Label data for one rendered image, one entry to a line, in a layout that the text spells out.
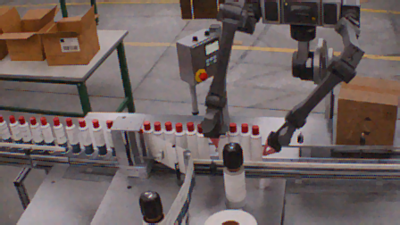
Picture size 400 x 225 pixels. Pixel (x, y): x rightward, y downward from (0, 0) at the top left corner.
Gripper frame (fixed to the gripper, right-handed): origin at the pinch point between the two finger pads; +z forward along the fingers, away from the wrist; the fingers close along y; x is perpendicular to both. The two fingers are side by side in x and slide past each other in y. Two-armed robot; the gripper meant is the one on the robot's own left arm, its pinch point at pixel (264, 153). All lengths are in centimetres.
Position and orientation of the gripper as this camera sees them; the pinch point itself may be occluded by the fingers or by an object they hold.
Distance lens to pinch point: 247.7
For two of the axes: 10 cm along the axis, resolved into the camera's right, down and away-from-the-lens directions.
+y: -1.9, 5.2, -8.3
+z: -5.2, 6.6, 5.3
